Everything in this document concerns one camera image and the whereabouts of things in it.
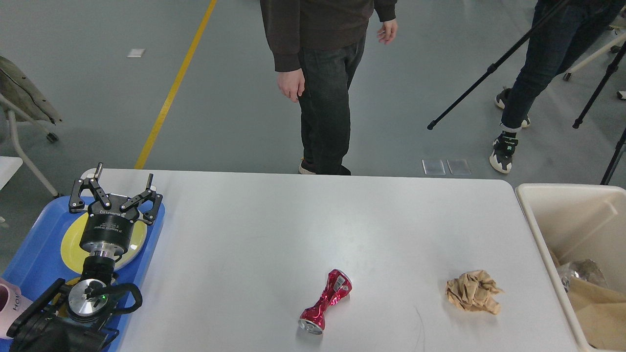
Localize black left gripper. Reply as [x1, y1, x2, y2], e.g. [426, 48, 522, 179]
[69, 163, 164, 257]

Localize yellow plastic plate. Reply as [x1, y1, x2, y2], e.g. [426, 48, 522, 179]
[61, 213, 148, 249]

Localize crushed red can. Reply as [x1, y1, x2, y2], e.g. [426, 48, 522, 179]
[298, 269, 353, 335]

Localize brown paper ball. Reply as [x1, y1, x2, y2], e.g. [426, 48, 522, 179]
[445, 270, 503, 315]

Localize foil sheet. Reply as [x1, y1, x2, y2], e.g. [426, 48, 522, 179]
[557, 259, 609, 292]

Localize brown paper bag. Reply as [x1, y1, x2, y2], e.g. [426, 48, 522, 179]
[549, 250, 626, 351]

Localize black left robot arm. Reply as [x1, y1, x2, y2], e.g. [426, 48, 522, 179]
[1, 163, 165, 352]

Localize person's hand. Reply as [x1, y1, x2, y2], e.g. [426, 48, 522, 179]
[277, 68, 306, 103]

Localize person's other hand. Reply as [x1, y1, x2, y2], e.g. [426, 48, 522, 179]
[377, 19, 399, 45]

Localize chair with olive jacket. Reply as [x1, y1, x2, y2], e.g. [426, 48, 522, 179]
[0, 56, 62, 198]

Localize pink HOME mug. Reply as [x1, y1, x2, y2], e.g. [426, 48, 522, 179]
[0, 278, 33, 339]

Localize person in black clothes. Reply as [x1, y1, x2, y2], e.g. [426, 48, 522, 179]
[260, 0, 397, 176]

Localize person in blue jeans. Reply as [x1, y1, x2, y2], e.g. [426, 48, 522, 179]
[489, 0, 625, 174]

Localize beige plastic bin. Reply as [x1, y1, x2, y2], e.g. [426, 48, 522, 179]
[516, 183, 626, 352]

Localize white chair base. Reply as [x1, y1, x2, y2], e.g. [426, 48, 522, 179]
[561, 27, 625, 93]

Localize black camera tripod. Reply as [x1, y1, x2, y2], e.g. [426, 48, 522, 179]
[426, 0, 626, 185]

